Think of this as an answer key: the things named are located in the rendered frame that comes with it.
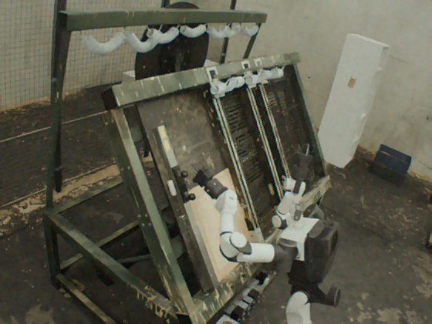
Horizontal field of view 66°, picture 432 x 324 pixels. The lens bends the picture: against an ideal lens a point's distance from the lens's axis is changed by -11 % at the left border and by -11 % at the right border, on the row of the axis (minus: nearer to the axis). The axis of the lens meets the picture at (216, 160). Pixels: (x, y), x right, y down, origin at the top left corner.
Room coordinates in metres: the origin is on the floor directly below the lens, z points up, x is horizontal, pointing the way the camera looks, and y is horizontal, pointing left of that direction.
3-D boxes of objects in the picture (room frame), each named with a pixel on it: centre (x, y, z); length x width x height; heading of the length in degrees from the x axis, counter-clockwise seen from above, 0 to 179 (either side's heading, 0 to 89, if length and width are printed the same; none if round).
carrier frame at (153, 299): (2.51, 0.01, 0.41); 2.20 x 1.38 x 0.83; 151
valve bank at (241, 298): (1.61, -0.38, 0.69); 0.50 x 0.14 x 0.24; 151
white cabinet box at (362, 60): (5.66, -1.93, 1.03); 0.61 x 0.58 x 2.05; 149
